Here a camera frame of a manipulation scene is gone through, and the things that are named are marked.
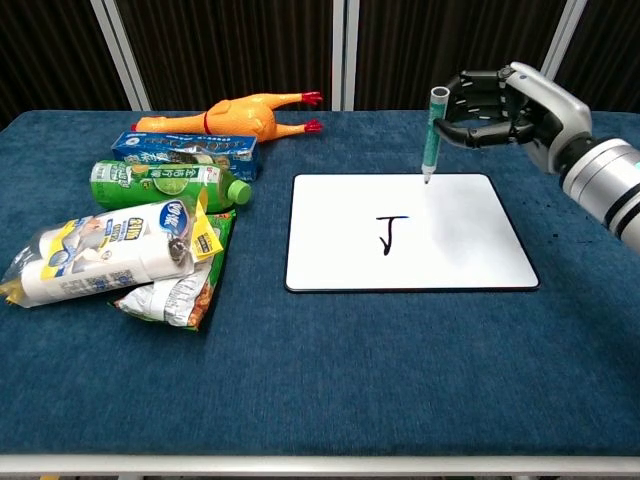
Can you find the green snack bag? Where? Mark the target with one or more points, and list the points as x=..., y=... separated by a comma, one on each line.
x=185, y=300

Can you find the blue felt table mat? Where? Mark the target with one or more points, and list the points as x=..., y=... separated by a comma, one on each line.
x=320, y=375

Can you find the yellow rubber chicken toy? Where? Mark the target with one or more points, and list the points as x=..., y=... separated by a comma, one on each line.
x=235, y=117

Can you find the white rectangular board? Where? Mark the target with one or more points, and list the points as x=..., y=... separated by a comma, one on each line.
x=450, y=250

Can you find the blue toothpaste box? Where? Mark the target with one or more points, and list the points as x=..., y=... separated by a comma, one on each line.
x=190, y=147

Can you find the white paper towel pack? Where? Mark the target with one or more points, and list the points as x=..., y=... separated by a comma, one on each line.
x=100, y=250

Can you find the dark ribbed partition panel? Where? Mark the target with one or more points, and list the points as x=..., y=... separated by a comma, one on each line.
x=230, y=50
x=50, y=55
x=610, y=55
x=425, y=45

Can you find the green plastic drink bottle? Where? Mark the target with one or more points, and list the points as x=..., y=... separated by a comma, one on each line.
x=160, y=182

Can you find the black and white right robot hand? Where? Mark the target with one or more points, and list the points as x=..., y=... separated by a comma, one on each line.
x=545, y=110

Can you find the green and white marker pen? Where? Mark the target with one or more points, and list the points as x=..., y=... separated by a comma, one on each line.
x=432, y=145

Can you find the silver partition post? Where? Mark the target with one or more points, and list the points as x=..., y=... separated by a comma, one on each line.
x=122, y=55
x=562, y=35
x=345, y=55

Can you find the white and silver right robot arm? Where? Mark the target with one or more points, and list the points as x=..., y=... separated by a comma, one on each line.
x=607, y=185

